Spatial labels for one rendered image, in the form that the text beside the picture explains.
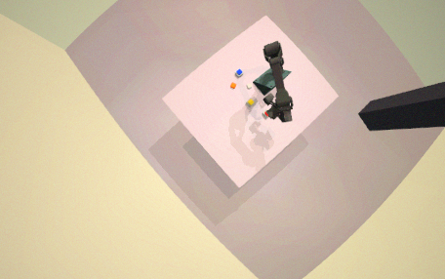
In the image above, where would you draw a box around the blue button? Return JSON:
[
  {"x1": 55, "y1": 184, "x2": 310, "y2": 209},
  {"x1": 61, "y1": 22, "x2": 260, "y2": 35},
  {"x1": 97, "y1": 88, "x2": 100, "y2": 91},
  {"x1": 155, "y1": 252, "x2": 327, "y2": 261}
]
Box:
[{"x1": 235, "y1": 68, "x2": 244, "y2": 78}]

